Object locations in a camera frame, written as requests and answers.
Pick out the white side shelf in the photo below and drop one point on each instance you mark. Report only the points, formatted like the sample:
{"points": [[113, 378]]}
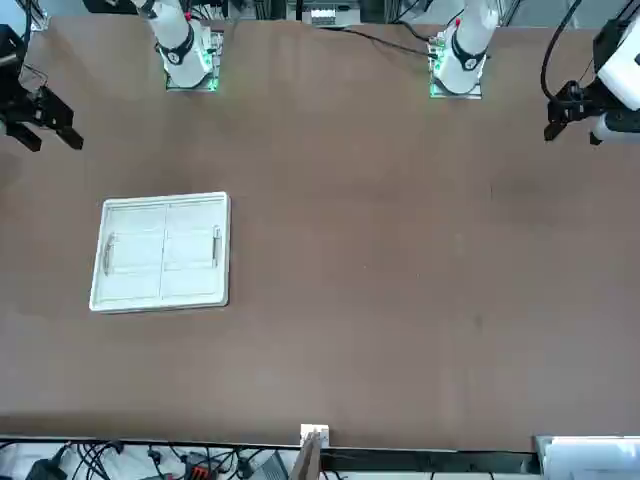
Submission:
{"points": [[10, 465]]}

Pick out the black orange connector hub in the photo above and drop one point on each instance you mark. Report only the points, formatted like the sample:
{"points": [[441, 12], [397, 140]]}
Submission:
{"points": [[196, 471]]}

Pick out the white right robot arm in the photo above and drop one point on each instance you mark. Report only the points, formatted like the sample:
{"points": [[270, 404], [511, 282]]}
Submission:
{"points": [[182, 40]]}

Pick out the large black power adapter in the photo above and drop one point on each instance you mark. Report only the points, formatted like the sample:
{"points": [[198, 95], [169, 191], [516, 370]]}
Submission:
{"points": [[46, 471]]}

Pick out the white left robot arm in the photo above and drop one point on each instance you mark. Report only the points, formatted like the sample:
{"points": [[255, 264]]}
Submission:
{"points": [[470, 45]]}

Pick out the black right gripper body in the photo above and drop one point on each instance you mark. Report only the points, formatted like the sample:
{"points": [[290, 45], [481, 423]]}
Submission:
{"points": [[12, 75]]}

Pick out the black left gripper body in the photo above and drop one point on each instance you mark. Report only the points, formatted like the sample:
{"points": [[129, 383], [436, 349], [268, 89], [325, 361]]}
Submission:
{"points": [[575, 105]]}

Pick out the aluminium camera post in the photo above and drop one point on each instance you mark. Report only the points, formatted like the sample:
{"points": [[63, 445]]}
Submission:
{"points": [[312, 435]]}

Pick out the white folding storage box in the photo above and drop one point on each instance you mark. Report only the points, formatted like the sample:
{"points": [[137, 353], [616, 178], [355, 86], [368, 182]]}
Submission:
{"points": [[160, 250]]}

